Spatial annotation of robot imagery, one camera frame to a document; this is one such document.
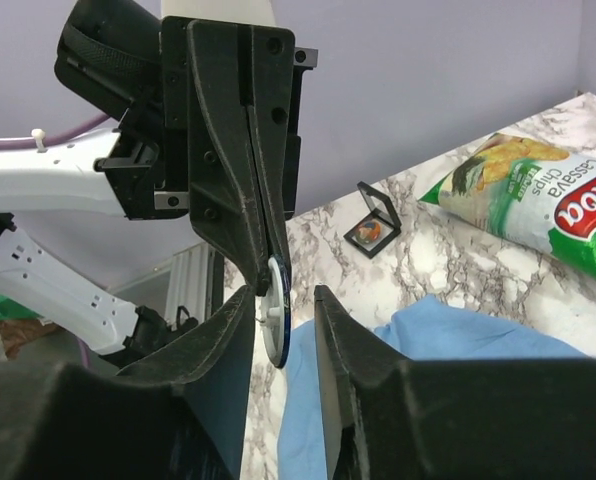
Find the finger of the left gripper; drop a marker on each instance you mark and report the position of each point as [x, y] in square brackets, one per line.
[271, 68]
[225, 207]

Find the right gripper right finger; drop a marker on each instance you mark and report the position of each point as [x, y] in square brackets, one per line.
[458, 419]

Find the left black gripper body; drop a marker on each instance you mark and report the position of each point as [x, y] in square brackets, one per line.
[174, 55]

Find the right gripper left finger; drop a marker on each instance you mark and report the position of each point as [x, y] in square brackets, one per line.
[178, 413]

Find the light blue shirt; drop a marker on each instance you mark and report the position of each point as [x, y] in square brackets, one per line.
[426, 330]

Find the blue round brooch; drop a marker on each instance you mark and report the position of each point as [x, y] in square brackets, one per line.
[276, 313]

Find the orange round brooch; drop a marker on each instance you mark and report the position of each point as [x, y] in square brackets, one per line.
[368, 232]

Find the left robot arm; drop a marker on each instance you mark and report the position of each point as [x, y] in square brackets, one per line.
[109, 55]

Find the green chips bag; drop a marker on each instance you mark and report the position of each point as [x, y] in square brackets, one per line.
[528, 192]

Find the aluminium rail frame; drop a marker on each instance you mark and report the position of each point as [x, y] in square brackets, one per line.
[195, 286]

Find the black double frame stand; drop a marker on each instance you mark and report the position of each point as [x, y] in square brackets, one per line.
[380, 209]

